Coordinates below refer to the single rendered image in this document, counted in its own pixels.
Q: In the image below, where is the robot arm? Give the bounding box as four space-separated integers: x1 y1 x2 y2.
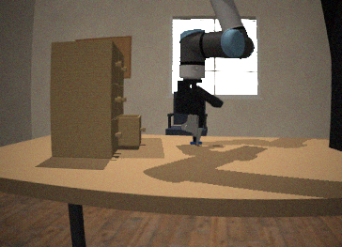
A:
179 0 255 108

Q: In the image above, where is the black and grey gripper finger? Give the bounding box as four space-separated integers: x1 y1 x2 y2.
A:
181 114 196 142
184 103 204 145

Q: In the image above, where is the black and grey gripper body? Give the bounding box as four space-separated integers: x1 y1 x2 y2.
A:
176 79 204 115

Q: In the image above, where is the tan wooden chest of drawers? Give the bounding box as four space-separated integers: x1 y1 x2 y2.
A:
50 40 124 159

